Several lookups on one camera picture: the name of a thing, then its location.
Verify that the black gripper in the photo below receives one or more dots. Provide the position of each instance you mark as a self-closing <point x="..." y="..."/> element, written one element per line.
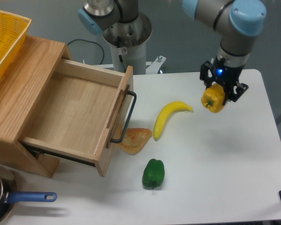
<point x="227" y="77"/>

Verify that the yellow bell pepper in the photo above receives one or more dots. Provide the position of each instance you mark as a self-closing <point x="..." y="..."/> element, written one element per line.
<point x="213" y="98"/>

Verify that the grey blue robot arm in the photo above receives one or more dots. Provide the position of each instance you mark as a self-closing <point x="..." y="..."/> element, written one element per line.
<point x="238" y="21"/>

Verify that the green bell pepper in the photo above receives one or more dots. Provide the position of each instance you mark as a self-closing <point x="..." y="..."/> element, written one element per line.
<point x="153" y="174"/>

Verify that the open wooden top drawer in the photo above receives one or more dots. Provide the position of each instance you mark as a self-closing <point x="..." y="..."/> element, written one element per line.
<point x="80" y="114"/>

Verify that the wooden drawer cabinet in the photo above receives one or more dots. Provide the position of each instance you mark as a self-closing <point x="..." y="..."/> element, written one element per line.
<point x="20" y="88"/>

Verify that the yellow banana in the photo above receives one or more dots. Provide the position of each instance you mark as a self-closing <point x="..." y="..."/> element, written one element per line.
<point x="165" y="113"/>

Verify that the toy croissant pastry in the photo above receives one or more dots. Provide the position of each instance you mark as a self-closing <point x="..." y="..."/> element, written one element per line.
<point x="135" y="139"/>

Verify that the yellow plastic basket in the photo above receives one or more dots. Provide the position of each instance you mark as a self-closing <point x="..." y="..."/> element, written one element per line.
<point x="13" y="32"/>

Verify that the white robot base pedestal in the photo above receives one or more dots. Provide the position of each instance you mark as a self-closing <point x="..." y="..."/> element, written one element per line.
<point x="128" y="46"/>

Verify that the black drawer handle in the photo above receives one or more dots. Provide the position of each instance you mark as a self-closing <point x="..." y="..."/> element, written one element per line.
<point x="133" y="94"/>

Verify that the black pan blue handle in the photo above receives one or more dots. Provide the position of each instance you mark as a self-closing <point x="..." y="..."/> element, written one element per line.
<point x="9" y="195"/>

